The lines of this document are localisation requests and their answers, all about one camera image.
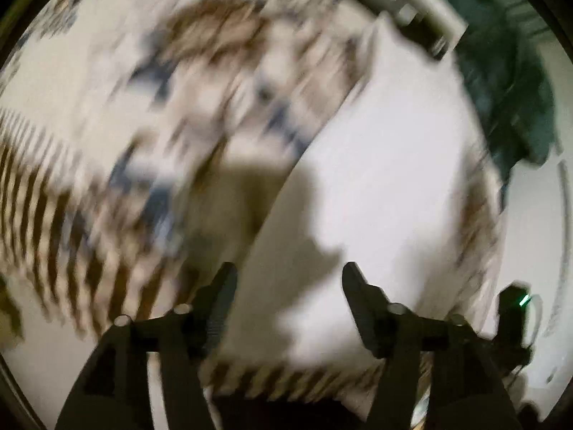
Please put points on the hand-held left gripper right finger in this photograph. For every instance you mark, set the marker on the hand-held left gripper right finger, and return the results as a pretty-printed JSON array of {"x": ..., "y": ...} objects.
[{"x": 359, "y": 300}]

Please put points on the brown blue patterned blanket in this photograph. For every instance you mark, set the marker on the brown blue patterned blanket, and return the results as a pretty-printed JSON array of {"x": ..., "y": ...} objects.
[{"x": 89, "y": 98}]

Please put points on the white small garment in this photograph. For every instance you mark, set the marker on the white small garment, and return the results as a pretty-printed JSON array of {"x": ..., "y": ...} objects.
[{"x": 394, "y": 165}]

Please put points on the dark green cloth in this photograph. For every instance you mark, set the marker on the dark green cloth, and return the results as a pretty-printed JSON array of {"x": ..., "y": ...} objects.
[{"x": 501, "y": 67}]

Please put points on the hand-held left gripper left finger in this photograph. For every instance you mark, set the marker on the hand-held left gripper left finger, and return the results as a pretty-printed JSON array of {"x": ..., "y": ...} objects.
[{"x": 222, "y": 298}]

